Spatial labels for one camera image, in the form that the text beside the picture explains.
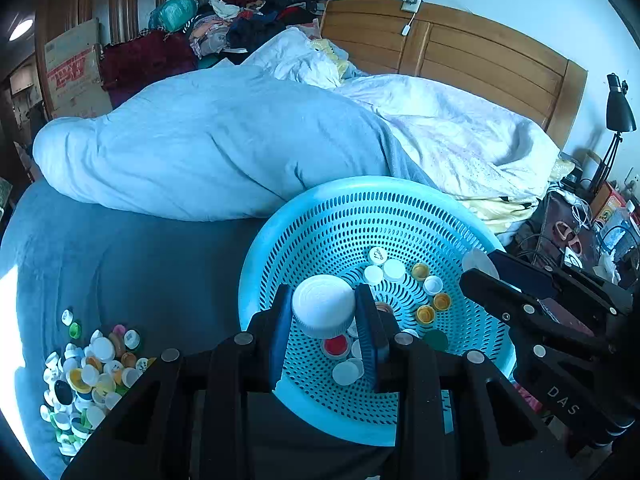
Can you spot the white wall outlet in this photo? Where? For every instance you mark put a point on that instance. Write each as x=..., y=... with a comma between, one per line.
x=411, y=4

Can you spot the green plastic bag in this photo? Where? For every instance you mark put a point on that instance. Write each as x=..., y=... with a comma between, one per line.
x=175, y=10

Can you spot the large white ribbed jar lid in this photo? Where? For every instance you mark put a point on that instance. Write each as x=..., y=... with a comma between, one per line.
x=322, y=302

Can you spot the blue bed sheet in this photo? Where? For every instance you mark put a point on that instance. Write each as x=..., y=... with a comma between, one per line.
x=125, y=270

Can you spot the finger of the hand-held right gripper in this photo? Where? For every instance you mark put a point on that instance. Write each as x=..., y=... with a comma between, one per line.
x=495, y=297
x=535, y=277

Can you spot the cluttered dark nightstand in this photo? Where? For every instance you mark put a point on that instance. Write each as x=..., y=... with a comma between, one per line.
x=560, y=215

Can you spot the white duvet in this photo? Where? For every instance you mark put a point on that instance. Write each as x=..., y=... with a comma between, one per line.
x=450, y=130

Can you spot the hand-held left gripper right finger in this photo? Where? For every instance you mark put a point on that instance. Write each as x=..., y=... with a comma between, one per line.
x=370, y=340

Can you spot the round ceiling light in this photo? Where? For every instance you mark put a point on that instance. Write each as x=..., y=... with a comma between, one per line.
x=20, y=30

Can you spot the light blue duvet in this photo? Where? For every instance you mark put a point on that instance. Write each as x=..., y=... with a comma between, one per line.
x=200, y=135

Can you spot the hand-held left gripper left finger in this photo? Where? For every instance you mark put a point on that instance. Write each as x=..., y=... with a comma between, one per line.
x=280, y=340

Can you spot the pale yellow pillow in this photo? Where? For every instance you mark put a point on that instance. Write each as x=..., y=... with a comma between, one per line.
x=500, y=207

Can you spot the black desk lamp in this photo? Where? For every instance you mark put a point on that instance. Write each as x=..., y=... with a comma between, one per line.
x=616, y=110

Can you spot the dark red blanket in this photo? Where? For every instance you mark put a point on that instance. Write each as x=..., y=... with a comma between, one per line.
x=145, y=62

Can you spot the cardboard box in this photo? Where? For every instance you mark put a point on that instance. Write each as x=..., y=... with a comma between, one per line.
x=70, y=70

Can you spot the heap of dark clothes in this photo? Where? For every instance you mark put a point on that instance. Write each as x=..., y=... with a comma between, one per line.
x=250, y=25

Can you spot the wooden headboard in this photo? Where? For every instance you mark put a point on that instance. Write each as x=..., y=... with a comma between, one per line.
x=475, y=45

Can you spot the white bottle cap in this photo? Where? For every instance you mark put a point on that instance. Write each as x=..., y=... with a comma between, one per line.
x=477, y=262

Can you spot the pile of plastic bottle caps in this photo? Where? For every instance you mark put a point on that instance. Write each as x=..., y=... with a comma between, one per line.
x=100, y=350

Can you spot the light blue perforated basket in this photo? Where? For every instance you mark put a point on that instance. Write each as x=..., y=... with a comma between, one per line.
x=330, y=220

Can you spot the orange box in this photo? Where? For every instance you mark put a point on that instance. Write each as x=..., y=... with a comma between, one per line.
x=607, y=205

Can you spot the cluster of small caps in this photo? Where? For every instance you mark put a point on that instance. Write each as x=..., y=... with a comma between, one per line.
x=393, y=270

